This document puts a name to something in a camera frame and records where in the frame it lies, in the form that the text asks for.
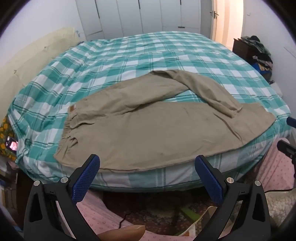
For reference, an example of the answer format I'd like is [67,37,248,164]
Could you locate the khaki beige pants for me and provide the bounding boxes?
[55,70,275,172]

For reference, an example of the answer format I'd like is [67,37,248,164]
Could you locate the person's left hand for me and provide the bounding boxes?
[97,225,145,241]

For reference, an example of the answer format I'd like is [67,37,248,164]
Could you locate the patterned dark rug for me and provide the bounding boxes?
[102,187,217,235]

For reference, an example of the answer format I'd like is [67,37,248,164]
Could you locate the small glowing screen device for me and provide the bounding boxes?
[5,136,18,154]

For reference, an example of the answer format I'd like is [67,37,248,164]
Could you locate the pile of dark clothes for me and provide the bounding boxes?
[240,35,273,83]

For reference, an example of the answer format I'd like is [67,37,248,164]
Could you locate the teal plaid bed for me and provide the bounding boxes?
[8,31,291,182]

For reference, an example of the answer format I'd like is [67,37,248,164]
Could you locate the dark wooden nightstand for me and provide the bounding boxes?
[232,39,255,62]

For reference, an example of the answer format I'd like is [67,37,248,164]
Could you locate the cream padded headboard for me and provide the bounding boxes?
[1,27,80,119]

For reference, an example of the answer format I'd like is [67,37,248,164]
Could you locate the white wardrobe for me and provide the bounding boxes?
[76,0,201,41]

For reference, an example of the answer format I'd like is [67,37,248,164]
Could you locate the white door with handle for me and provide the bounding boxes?
[211,0,244,51]

